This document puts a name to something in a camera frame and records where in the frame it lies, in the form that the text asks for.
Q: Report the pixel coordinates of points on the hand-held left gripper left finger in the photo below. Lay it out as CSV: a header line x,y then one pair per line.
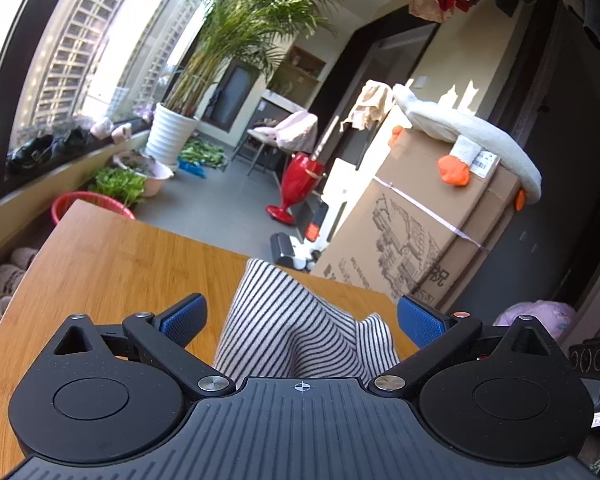
x,y
182,317

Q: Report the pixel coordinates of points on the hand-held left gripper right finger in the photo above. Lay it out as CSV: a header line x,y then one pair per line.
x,y
420,322

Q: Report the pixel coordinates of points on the grey striped sweater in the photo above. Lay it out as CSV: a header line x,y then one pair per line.
x,y
290,320

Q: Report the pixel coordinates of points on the pink fabric bag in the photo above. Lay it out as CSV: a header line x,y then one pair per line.
x,y
535,315

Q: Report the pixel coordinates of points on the large printed cardboard box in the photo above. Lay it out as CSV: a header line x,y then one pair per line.
x,y
430,220

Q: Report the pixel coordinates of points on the bowl with green plant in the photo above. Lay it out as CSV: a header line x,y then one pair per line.
x,y
155,177

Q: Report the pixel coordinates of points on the white tall box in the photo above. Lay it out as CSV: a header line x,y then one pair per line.
x,y
342,200

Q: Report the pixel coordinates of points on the leafy green plants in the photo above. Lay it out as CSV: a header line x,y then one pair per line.
x,y
117,185

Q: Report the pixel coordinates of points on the blue plastic bag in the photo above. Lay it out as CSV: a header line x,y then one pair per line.
x,y
192,169

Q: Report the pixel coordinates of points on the red plastic basin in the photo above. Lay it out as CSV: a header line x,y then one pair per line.
x,y
80,207

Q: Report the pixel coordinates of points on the pile of green vegetables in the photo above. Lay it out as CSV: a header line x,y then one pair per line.
x,y
202,152

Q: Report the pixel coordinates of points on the white ribbed plant pot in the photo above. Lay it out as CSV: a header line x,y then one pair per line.
x,y
170,132

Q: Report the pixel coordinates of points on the small table with pink cloth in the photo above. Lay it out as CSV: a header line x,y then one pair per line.
x,y
257,147

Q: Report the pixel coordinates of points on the pink slipper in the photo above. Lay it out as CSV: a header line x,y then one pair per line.
x,y
121,131
101,127

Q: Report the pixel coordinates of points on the white plush goose toy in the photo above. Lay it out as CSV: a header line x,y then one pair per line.
x,y
480,135

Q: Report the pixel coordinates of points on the black shoe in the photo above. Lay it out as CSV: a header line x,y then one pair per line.
x,y
71,140
30,152

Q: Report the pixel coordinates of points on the cream crumpled cloth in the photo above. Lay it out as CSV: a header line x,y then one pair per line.
x,y
370,105

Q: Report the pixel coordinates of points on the dark glass door cabinet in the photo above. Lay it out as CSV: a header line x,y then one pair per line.
x,y
235,95

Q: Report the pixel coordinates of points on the tall palm plant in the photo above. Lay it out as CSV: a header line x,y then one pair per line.
x,y
220,35

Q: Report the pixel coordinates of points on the wooden wall shelf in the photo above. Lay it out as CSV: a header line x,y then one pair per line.
x,y
305,67

